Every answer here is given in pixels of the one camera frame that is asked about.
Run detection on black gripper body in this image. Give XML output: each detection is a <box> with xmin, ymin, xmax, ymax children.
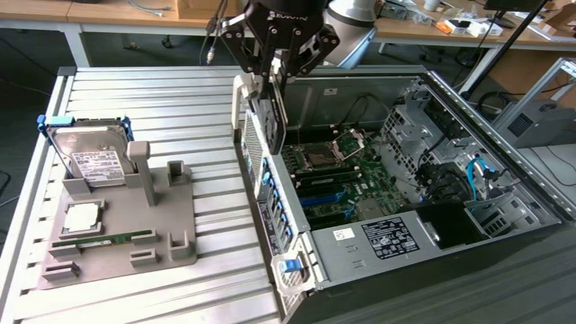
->
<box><xmin>244</xmin><ymin>0</ymin><xmax>328</xmax><ymax>37</ymax></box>

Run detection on green graphics card black fan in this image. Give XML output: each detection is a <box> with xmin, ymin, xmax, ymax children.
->
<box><xmin>256</xmin><ymin>49</ymin><xmax>297</xmax><ymax>156</ymax></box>

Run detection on open metal PC case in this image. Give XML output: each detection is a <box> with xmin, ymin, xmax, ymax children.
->
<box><xmin>230</xmin><ymin>69</ymin><xmax>569</xmax><ymax>324</ymax></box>

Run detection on brown cardboard box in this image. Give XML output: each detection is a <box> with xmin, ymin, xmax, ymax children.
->
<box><xmin>541</xmin><ymin>0</ymin><xmax>576</xmax><ymax>33</ymax></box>
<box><xmin>176</xmin><ymin>0</ymin><xmax>238</xmax><ymax>20</ymax></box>

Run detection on metal socket cover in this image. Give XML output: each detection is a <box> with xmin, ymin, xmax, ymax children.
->
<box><xmin>330</xmin><ymin>128</ymin><xmax>368</xmax><ymax>159</ymax></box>

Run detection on orange white box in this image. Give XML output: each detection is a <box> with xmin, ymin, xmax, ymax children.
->
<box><xmin>436</xmin><ymin>18</ymin><xmax>472</xmax><ymax>34</ymax></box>

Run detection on CPU socket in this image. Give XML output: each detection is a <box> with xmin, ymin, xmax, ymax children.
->
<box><xmin>300</xmin><ymin>143</ymin><xmax>342</xmax><ymax>169</ymax></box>

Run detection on black RAM stick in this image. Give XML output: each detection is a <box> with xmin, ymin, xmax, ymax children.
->
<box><xmin>294</xmin><ymin>171</ymin><xmax>362</xmax><ymax>188</ymax></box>

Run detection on black stand pole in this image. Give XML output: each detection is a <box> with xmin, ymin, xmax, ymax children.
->
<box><xmin>457</xmin><ymin>0</ymin><xmax>552</xmax><ymax>101</ymax></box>

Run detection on green motherboard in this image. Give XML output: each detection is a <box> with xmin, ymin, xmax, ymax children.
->
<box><xmin>269</xmin><ymin>126</ymin><xmax>408</xmax><ymax>230</ymax></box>

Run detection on black monitor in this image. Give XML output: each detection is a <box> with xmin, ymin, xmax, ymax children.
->
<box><xmin>482</xmin><ymin>0</ymin><xmax>548</xmax><ymax>28</ymax></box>

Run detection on hard disk blue caddy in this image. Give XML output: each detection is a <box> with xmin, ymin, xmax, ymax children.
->
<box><xmin>36</xmin><ymin>114</ymin><xmax>136</xmax><ymax>188</ymax></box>

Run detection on silver chipset heat sink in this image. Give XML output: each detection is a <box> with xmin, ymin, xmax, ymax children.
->
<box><xmin>357</xmin><ymin>198</ymin><xmax>389</xmax><ymax>219</ymax></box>

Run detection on grey computer tower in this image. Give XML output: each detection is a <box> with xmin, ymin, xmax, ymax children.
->
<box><xmin>492</xmin><ymin>99</ymin><xmax>576</xmax><ymax>149</ymax></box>

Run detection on grey plastic parts rack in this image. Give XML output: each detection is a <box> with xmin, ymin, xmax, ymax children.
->
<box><xmin>34</xmin><ymin>140</ymin><xmax>198</xmax><ymax>291</ymax></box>

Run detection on grey power supply unit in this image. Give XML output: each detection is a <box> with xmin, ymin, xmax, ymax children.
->
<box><xmin>309</xmin><ymin>211</ymin><xmax>444</xmax><ymax>283</ymax></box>

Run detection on silver CPU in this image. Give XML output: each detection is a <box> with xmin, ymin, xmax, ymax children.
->
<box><xmin>62</xmin><ymin>203</ymin><xmax>102</xmax><ymax>234</ymax></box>

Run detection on green RAM stick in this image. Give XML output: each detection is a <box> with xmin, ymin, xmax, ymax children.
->
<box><xmin>52</xmin><ymin>230</ymin><xmax>153</xmax><ymax>248</ymax></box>

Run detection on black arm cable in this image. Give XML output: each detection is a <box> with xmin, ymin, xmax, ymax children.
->
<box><xmin>200</xmin><ymin>0</ymin><xmax>228</xmax><ymax>67</ymax></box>

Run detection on grey case handle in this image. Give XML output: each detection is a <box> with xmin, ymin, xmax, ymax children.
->
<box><xmin>273</xmin><ymin>251</ymin><xmax>316</xmax><ymax>296</ymax></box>
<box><xmin>230</xmin><ymin>74</ymin><xmax>262</xmax><ymax>131</ymax></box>

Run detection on black wire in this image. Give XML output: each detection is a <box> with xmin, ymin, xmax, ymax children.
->
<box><xmin>344</xmin><ymin>94</ymin><xmax>390</xmax><ymax>128</ymax></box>

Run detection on grey network cable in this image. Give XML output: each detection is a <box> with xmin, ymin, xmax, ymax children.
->
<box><xmin>126</xmin><ymin>0</ymin><xmax>173</xmax><ymax>17</ymax></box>

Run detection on black coiled cable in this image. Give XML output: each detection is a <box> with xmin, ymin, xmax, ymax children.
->
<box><xmin>476</xmin><ymin>90</ymin><xmax>513</xmax><ymax>117</ymax></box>

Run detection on wooden desk white frame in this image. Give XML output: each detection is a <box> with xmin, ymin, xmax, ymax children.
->
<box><xmin>372</xmin><ymin>0</ymin><xmax>576</xmax><ymax>55</ymax></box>
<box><xmin>0</xmin><ymin>0</ymin><xmax>270</xmax><ymax>67</ymax></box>

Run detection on blue wire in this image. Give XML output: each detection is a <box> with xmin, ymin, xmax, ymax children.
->
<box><xmin>465</xmin><ymin>157</ymin><xmax>500</xmax><ymax>203</ymax></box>

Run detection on aluminium profile frame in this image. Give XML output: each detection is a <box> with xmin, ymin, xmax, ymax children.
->
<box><xmin>512</xmin><ymin>57</ymin><xmax>576</xmax><ymax>112</ymax></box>

